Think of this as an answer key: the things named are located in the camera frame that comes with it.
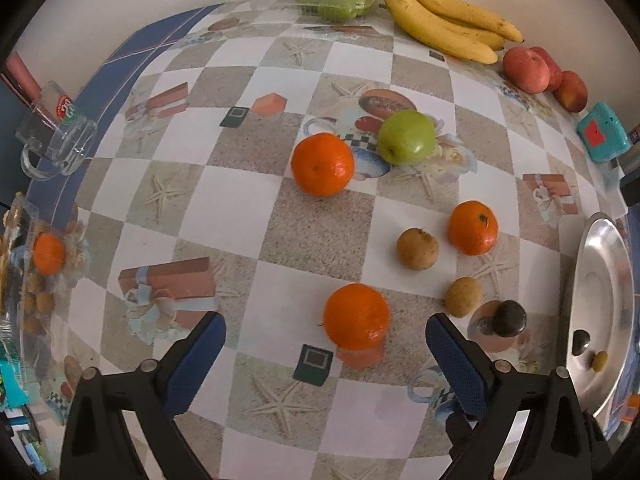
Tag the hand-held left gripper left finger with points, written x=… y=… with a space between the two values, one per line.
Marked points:
x=197 y=355

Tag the clear glass mug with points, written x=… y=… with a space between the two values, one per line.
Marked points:
x=55 y=130

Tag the large orange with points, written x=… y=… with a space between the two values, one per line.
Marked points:
x=322 y=164

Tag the checkered printed tablecloth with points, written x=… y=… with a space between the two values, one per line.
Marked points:
x=310 y=240

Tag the round metal plate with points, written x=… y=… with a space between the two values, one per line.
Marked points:
x=600 y=300

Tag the small yellow-green fruit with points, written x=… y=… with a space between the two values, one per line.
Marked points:
x=599 y=360

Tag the colourful printed packets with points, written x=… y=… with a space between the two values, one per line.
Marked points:
x=15 y=410

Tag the black power adapter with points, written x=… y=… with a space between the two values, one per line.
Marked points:
x=631 y=187

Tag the orange in clear container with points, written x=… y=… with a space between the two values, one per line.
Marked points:
x=48 y=254

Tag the teal plastic box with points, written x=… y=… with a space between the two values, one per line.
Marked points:
x=602 y=132

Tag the green apple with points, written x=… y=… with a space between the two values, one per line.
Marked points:
x=406 y=136

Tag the small brown round fruit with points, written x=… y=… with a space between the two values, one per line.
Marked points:
x=463 y=297
x=34 y=324
x=45 y=301

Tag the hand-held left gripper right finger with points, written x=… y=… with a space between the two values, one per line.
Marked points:
x=457 y=360

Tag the yellow banana bunch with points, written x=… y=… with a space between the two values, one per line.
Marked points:
x=440 y=20

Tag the small orange with stem mark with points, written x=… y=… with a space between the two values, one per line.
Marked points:
x=472 y=227

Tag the dark round fruit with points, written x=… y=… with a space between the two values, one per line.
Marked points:
x=580 y=342
x=509 y=317

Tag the pale red apple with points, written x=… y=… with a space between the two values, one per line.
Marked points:
x=525 y=70

